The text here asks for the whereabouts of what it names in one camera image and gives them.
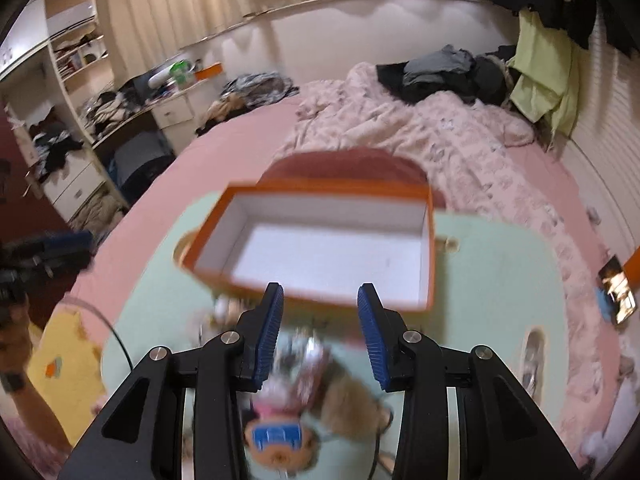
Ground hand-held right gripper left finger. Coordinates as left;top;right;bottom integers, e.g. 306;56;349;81
57;282;286;480

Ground beige brown clothes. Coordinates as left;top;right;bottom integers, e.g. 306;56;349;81
195;97;251;136

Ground light green hanging cloth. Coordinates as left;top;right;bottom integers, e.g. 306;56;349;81
507;10;581;138

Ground white desk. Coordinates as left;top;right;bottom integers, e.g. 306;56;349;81
92;82;201;201

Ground pink floral blanket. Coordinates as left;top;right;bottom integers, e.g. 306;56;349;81
275;62;640;466

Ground white slatted panel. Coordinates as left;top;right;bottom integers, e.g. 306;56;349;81
550;25;640;271

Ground person's left forearm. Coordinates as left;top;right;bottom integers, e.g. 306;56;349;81
0;305;73;461

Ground red cushion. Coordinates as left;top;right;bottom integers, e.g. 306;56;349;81
260;147;446;211

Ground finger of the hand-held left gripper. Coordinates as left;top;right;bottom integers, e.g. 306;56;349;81
30;230;96;276

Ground mint cartoon lap table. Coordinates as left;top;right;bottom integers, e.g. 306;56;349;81
95;190;571;480

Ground black clothes heap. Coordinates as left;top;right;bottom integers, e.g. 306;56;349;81
27;120;86;181

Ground small blue pad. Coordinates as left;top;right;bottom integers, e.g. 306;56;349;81
595;285;618;321

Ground orange cardboard box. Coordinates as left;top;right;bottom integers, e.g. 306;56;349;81
172;184;438;313

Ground thin black cable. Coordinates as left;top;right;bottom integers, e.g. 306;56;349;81
369;427;397;480

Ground brown bear plush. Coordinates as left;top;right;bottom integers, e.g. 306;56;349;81
242;400;321;478

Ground white curved headboard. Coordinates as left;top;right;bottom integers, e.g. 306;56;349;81
180;0;521;106

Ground white drawer cabinet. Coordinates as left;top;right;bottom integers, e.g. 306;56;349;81
40;157;116;221

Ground yellow cushion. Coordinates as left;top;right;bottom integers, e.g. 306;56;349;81
25;310;108;406

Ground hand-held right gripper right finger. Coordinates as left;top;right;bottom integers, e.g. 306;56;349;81
356;282;583;480

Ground smartphone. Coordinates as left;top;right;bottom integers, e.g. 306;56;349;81
597;255;638;325

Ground grey patterned clothes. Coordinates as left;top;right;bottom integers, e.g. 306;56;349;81
220;72;301;108

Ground dark patterned pouch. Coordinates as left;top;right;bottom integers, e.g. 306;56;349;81
285;335;331;411

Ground clothes heap on desk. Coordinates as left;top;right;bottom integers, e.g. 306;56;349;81
80;90;151;136

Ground pile of dark clothes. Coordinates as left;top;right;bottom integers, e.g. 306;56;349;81
376;45;521;106

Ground pink bed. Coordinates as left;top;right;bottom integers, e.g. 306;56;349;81
65;95;601;341

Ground white wall shelf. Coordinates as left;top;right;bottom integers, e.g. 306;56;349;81
0;0;113;161

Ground beige fluffy pompom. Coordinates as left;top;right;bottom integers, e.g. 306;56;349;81
320;375;396;436

